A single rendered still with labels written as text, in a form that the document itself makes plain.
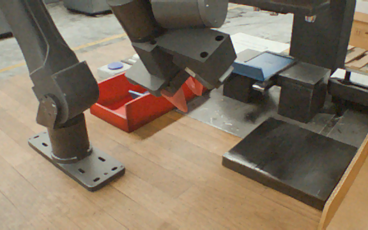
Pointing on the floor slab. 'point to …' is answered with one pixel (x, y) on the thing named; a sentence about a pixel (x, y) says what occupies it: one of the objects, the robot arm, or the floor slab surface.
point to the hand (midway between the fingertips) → (188, 98)
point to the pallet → (363, 59)
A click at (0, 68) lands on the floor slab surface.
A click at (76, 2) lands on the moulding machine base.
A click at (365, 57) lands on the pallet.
